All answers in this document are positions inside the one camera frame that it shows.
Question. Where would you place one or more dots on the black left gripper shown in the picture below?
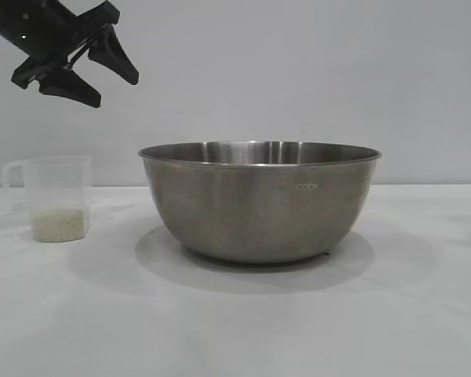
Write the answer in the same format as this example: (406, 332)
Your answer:
(39, 27)

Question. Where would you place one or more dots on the translucent plastic measuring cup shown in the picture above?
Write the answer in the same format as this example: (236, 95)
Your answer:
(59, 184)

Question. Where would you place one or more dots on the white uncooked rice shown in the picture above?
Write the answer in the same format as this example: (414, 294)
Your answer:
(60, 224)

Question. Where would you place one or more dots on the stainless steel mixing bowl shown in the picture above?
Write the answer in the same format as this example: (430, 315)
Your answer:
(259, 208)

